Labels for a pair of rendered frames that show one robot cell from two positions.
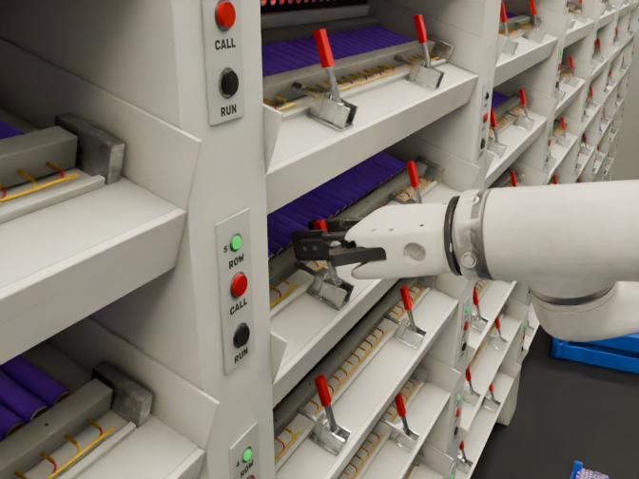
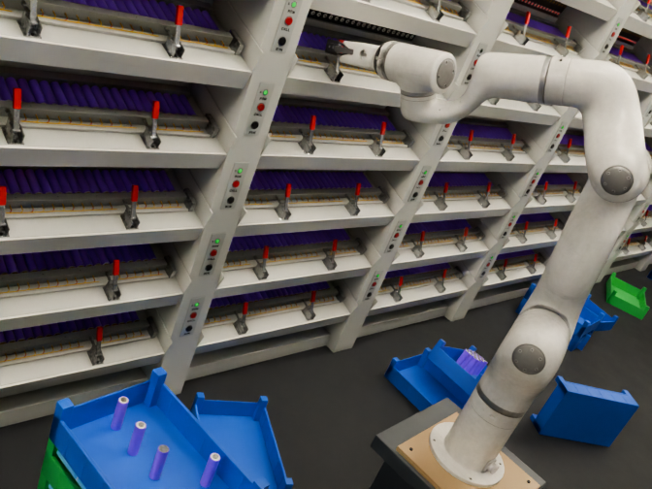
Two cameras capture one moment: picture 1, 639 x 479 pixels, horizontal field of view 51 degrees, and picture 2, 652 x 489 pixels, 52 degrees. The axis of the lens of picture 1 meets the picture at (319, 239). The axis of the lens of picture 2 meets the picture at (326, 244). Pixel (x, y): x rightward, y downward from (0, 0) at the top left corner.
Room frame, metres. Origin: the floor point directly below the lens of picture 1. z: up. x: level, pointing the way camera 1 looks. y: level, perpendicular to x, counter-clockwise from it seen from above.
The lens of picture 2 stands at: (-0.88, -0.45, 1.27)
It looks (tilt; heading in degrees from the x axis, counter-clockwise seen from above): 25 degrees down; 11
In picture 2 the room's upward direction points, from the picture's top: 22 degrees clockwise
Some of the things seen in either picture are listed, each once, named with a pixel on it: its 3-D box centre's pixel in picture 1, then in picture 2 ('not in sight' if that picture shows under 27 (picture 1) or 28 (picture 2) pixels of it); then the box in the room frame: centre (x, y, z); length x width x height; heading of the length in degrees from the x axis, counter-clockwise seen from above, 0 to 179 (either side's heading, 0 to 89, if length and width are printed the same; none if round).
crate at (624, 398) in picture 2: not in sight; (583, 411); (1.29, -1.10, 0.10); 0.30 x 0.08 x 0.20; 119
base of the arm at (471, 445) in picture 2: not in sight; (482, 427); (0.47, -0.69, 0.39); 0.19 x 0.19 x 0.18
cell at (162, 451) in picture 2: not in sight; (158, 463); (-0.14, -0.19, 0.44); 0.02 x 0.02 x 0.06
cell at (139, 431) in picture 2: not in sight; (137, 438); (-0.12, -0.13, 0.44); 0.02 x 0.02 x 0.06
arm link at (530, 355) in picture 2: not in sight; (523, 364); (0.44, -0.69, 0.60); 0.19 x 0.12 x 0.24; 172
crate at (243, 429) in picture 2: not in sight; (238, 446); (0.38, -0.19, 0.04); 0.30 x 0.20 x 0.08; 39
